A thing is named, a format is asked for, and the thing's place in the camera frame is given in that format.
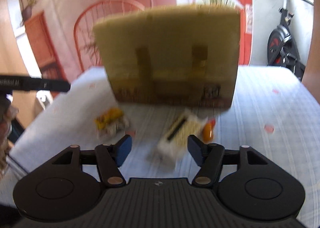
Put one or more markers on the cracker packet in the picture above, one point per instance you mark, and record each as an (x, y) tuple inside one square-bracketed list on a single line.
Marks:
[(173, 145)]

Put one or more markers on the yellow snack packet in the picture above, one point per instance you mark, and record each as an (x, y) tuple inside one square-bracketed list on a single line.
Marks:
[(111, 122)]

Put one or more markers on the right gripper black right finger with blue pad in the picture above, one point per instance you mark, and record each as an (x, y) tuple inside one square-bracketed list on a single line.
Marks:
[(245, 182)]

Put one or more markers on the orange sausage in wrapper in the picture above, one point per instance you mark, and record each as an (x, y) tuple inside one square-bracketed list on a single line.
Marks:
[(208, 131)]

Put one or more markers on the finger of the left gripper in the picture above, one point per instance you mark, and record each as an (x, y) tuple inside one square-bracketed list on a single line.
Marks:
[(53, 85)]

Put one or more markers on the black exercise bike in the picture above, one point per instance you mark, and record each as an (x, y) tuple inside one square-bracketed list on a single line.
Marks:
[(282, 49)]

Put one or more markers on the plaid strawberry tablecloth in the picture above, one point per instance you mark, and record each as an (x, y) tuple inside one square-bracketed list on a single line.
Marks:
[(272, 112)]

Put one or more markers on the cardboard box with yellow liner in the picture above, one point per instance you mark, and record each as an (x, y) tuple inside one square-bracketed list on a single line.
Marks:
[(178, 55)]

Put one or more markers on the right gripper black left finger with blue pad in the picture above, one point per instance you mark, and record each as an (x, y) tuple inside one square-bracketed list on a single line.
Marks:
[(72, 182)]

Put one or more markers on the printed room backdrop cloth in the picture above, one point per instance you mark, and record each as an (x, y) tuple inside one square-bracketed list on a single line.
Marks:
[(75, 5)]

